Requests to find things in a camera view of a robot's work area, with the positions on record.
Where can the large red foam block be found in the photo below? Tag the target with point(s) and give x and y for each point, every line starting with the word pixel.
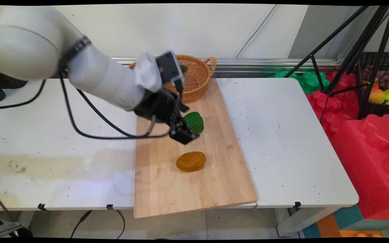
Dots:
pixel 366 158

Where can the black camera tripod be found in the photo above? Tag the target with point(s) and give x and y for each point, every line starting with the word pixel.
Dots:
pixel 360 50

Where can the small red foam block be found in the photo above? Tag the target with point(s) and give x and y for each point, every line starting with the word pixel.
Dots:
pixel 336 108

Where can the green foam block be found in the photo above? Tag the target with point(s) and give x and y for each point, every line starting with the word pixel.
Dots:
pixel 311 81

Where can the green bell pepper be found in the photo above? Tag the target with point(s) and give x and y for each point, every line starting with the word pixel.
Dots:
pixel 196 120

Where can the wooden cutting board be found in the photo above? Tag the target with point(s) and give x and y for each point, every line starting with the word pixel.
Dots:
pixel 194 175

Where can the purple grapes bunch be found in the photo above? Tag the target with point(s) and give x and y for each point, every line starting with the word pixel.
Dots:
pixel 383 77

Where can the woven wicker basket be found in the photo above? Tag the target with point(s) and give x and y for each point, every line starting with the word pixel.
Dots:
pixel 196 76

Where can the peach coloured fruit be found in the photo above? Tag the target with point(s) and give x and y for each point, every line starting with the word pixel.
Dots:
pixel 377 96

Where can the brown potato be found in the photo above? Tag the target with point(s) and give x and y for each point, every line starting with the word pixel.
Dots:
pixel 191 161

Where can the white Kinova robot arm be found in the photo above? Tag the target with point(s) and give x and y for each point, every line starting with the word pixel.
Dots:
pixel 96 74

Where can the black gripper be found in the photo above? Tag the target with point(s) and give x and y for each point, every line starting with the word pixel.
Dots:
pixel 157 104

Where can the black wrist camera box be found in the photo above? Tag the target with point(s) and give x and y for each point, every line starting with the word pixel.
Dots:
pixel 170 69

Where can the green cucumber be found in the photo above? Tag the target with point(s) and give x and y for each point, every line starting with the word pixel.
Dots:
pixel 183 68

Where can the black table clip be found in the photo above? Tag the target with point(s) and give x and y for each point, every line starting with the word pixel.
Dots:
pixel 297 204
pixel 42 206
pixel 109 206

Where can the metal wall rail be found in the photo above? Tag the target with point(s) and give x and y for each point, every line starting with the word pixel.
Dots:
pixel 268 63

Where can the black basket with grapes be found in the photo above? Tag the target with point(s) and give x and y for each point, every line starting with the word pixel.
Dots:
pixel 382 109

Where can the black basket with lemon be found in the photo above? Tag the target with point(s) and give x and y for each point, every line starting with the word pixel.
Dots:
pixel 8 81

